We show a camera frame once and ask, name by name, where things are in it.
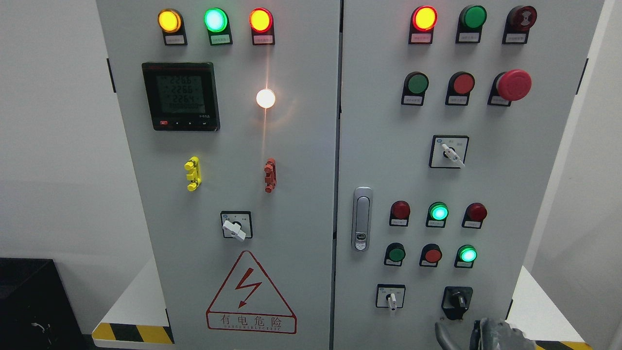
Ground green push button upper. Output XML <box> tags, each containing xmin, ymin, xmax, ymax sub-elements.
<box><xmin>401</xmin><ymin>71</ymin><xmax>429</xmax><ymax>106</ymax></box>

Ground red push button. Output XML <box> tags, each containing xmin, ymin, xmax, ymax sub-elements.
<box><xmin>419</xmin><ymin>244</ymin><xmax>442</xmax><ymax>267</ymax></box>
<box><xmin>445</xmin><ymin>71</ymin><xmax>475</xmax><ymax>106</ymax></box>

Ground silver door handle lock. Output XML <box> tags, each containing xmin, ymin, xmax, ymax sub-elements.
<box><xmin>351</xmin><ymin>187</ymin><xmax>373</xmax><ymax>252</ymax></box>

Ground dark green indicator light top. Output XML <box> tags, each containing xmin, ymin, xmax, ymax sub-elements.
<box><xmin>455</xmin><ymin>4</ymin><xmax>488</xmax><ymax>44</ymax></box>

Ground red emergency stop mushroom button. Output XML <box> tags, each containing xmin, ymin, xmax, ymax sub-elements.
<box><xmin>488</xmin><ymin>69</ymin><xmax>532</xmax><ymax>107</ymax></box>

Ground yellow indicator light top left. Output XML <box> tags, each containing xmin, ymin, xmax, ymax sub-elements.
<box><xmin>157</xmin><ymin>8</ymin><xmax>188</xmax><ymax>46</ymax></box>

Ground white selector switch left door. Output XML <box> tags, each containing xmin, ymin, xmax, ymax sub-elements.
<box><xmin>220</xmin><ymin>211</ymin><xmax>253</xmax><ymax>242</ymax></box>

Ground red-rimmed yellow indicator light left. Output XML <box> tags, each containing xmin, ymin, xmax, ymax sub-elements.
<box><xmin>249</xmin><ymin>7</ymin><xmax>275</xmax><ymax>46</ymax></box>

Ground red terminal connector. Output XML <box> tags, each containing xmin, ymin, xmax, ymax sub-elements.
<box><xmin>263</xmin><ymin>158</ymin><xmax>277</xmax><ymax>193</ymax></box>

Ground green lit indicator light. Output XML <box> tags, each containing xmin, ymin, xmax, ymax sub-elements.
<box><xmin>204</xmin><ymin>7</ymin><xmax>233</xmax><ymax>46</ymax></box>
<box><xmin>426</xmin><ymin>202</ymin><xmax>449</xmax><ymax>228</ymax></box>

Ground white selector switch upper right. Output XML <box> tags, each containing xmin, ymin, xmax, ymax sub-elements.
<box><xmin>429</xmin><ymin>135</ymin><xmax>469</xmax><ymax>169</ymax></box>

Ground grey left cabinet door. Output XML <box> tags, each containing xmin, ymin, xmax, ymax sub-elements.
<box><xmin>96</xmin><ymin>0</ymin><xmax>341</xmax><ymax>350</ymax></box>

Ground black box lower left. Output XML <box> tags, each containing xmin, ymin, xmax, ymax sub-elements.
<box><xmin>0</xmin><ymin>258</ymin><xmax>86</xmax><ymax>350</ymax></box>

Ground dark red indicator light left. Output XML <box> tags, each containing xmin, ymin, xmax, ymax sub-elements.
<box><xmin>389</xmin><ymin>201</ymin><xmax>411</xmax><ymax>228</ymax></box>

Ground red electrical hazard warning sticker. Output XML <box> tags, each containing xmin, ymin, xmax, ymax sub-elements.
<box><xmin>206</xmin><ymin>250</ymin><xmax>297</xmax><ymax>334</ymax></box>

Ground grey cabinet door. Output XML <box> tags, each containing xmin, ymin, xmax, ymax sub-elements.
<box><xmin>333</xmin><ymin>0</ymin><xmax>604</xmax><ymax>350</ymax></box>
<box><xmin>96</xmin><ymin>0</ymin><xmax>341</xmax><ymax>350</ymax></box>

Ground green push button lower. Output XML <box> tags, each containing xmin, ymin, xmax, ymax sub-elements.
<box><xmin>384</xmin><ymin>242</ymin><xmax>406</xmax><ymax>266</ymax></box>

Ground green lit indicator light top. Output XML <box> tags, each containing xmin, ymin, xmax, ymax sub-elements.
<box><xmin>204</xmin><ymin>7</ymin><xmax>233</xmax><ymax>46</ymax></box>

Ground red lit indicator light right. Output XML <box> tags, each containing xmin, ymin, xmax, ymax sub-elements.
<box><xmin>408</xmin><ymin>6</ymin><xmax>438</xmax><ymax>45</ymax></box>

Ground yellow terminal connector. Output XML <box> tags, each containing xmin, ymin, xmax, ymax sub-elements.
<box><xmin>184</xmin><ymin>157</ymin><xmax>202</xmax><ymax>192</ymax></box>

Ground white platform with hazard stripes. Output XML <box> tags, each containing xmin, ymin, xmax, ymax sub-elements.
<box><xmin>92</xmin><ymin>258</ymin><xmax>587</xmax><ymax>350</ymax></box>

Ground black rotary knob switch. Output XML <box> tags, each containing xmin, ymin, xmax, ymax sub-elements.
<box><xmin>441</xmin><ymin>286</ymin><xmax>473</xmax><ymax>320</ymax></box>

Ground red push button lower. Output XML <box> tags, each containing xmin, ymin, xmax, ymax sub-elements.
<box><xmin>419</xmin><ymin>244</ymin><xmax>442</xmax><ymax>267</ymax></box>

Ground green lit indicator light middle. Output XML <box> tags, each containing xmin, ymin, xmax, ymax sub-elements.
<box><xmin>426</xmin><ymin>202</ymin><xmax>449</xmax><ymax>228</ymax></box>

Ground white glowing indicator light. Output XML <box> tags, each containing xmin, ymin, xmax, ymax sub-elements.
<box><xmin>256</xmin><ymin>88</ymin><xmax>276</xmax><ymax>109</ymax></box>

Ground grey right cabinet door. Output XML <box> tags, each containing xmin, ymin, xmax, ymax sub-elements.
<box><xmin>333</xmin><ymin>0</ymin><xmax>604</xmax><ymax>350</ymax></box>

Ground black digital power meter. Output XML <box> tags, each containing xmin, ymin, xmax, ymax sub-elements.
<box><xmin>141</xmin><ymin>62</ymin><xmax>220</xmax><ymax>132</ymax></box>

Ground red push button upper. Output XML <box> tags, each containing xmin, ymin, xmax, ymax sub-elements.
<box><xmin>445</xmin><ymin>71</ymin><xmax>475</xmax><ymax>106</ymax></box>

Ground dark red buzzer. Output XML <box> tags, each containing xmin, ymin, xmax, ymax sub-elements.
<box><xmin>502</xmin><ymin>6</ymin><xmax>537</xmax><ymax>45</ymax></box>

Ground green push button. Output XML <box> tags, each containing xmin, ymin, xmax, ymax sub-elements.
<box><xmin>401</xmin><ymin>71</ymin><xmax>429</xmax><ymax>106</ymax></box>
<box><xmin>384</xmin><ymin>242</ymin><xmax>406</xmax><ymax>266</ymax></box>

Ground white selector switch lower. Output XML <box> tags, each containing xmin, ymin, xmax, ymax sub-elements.
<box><xmin>376</xmin><ymin>284</ymin><xmax>406</xmax><ymax>312</ymax></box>

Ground white selector switch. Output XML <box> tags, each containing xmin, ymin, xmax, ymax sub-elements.
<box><xmin>429</xmin><ymin>135</ymin><xmax>469</xmax><ymax>169</ymax></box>
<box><xmin>376</xmin><ymin>284</ymin><xmax>406</xmax><ymax>312</ymax></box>

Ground green indicator light lower right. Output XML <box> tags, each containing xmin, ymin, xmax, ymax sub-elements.
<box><xmin>454</xmin><ymin>245</ymin><xmax>478</xmax><ymax>269</ymax></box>

